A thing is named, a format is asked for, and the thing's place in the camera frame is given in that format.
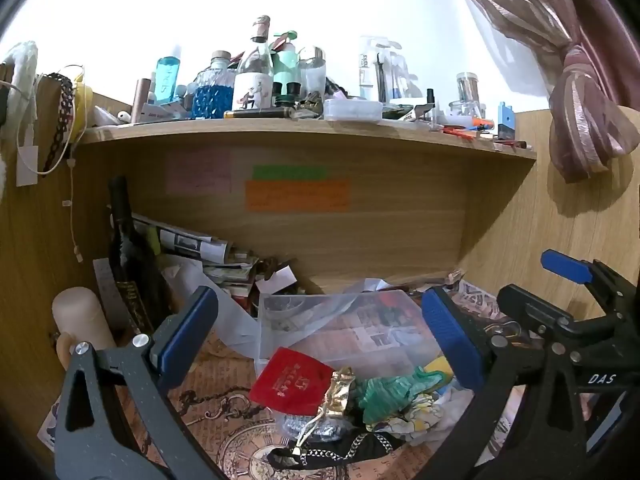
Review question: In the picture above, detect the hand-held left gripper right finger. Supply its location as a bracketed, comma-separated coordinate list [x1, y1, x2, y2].
[421, 286, 588, 480]

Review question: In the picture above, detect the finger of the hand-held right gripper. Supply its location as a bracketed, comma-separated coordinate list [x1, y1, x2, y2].
[496, 284, 577, 337]
[541, 249, 612, 291]

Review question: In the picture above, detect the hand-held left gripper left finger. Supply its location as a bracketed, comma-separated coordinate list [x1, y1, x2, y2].
[54, 286, 227, 480]

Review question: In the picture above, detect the yellow sponge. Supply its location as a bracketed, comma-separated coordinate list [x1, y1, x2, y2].
[424, 356, 455, 378]

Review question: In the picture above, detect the translucent plastic bag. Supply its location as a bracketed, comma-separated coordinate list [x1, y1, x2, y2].
[162, 254, 262, 361]

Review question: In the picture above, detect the pile of books and papers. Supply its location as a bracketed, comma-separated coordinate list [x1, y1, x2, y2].
[200, 247, 301, 313]

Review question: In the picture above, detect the green plastic bag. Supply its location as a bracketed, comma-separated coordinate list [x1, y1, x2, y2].
[356, 366, 453, 427]

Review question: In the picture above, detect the floral cloth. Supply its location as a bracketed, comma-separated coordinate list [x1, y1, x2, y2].
[367, 392, 447, 443]

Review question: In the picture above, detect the rolled newspaper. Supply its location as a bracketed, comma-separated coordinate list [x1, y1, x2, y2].
[131, 211, 234, 267]

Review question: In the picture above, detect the clear plastic box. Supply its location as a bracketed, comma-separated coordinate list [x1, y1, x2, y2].
[256, 287, 453, 377]

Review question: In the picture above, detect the dark wine bottle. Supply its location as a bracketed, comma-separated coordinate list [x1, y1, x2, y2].
[107, 176, 168, 338]

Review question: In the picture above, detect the white paper slip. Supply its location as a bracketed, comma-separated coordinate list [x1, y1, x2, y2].
[254, 266, 297, 295]

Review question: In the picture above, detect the clock print table mat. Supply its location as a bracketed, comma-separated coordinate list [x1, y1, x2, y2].
[37, 280, 506, 480]

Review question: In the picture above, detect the red fabric pouch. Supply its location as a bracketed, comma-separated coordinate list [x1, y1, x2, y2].
[248, 347, 335, 417]

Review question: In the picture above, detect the gold foil pouch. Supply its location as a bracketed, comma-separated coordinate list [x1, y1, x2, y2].
[294, 366, 357, 448]

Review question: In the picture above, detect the wooden shelf unit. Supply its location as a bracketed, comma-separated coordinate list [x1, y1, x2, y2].
[0, 77, 640, 356]

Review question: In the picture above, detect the clear plastic packet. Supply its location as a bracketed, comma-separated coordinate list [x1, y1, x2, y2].
[281, 411, 353, 443]

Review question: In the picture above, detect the small blue box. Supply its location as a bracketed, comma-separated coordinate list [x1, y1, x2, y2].
[496, 102, 516, 141]

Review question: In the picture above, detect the pink sticky note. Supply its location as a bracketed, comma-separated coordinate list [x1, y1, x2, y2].
[165, 149, 232, 195]

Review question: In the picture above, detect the orange sticky note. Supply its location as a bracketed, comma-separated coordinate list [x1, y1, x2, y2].
[244, 178, 351, 213]

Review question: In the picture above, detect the green sticky note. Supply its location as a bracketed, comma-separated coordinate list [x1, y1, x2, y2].
[252, 164, 327, 180]

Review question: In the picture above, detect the small glass jar with lid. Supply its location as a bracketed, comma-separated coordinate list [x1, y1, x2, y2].
[455, 72, 482, 107]

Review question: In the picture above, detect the pink curtain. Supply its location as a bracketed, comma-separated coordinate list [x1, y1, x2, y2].
[442, 0, 640, 184]

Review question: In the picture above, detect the black pen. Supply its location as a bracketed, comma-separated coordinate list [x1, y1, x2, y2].
[223, 107, 296, 119]

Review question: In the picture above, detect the white paper tag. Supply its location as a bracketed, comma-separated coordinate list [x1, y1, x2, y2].
[16, 145, 40, 187]

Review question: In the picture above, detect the brown tube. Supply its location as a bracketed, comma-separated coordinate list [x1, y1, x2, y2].
[130, 78, 152, 124]

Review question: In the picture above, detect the glass bottle with blue beads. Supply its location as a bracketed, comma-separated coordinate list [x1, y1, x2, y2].
[192, 50, 237, 120]

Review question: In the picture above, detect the black lace headband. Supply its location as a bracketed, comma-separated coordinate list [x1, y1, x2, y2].
[36, 73, 77, 177]

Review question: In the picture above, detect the white plastic case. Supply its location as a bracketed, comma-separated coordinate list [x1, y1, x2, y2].
[323, 98, 384, 122]

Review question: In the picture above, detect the yellow headband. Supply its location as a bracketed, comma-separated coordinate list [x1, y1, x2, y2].
[70, 74, 94, 143]

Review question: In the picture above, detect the clear bottle with white label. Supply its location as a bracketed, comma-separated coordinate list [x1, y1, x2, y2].
[233, 15, 275, 111]

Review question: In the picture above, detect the blue liquid bottle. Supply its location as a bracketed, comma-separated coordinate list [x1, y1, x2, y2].
[154, 45, 184, 107]

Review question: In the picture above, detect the mint green bottle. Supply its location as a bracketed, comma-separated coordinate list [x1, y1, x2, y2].
[271, 30, 302, 107]

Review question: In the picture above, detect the clear glass jar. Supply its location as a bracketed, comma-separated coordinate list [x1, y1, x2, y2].
[298, 47, 327, 102]

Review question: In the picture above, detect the white fluffy cloth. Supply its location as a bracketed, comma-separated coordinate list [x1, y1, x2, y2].
[0, 41, 39, 128]

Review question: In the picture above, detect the black strap with chain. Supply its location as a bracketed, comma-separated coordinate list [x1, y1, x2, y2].
[266, 431, 407, 472]

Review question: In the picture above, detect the white earphone cable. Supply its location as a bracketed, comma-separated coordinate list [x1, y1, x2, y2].
[60, 157, 84, 263]

